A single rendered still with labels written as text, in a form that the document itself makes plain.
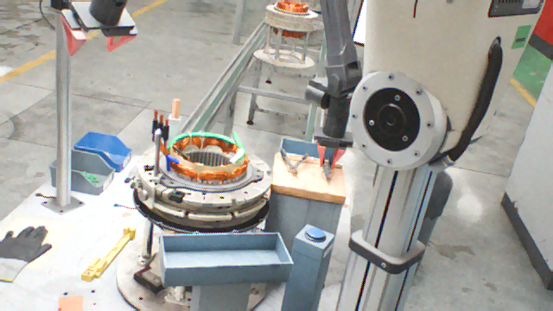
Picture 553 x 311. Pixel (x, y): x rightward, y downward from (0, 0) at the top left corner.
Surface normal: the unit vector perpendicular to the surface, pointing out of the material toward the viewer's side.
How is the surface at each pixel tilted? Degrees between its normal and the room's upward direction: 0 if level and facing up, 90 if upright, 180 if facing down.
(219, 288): 90
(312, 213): 90
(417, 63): 109
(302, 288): 90
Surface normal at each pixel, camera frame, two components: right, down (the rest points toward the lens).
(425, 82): -0.70, 0.48
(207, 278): 0.26, 0.44
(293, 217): -0.07, 0.40
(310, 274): -0.44, 0.30
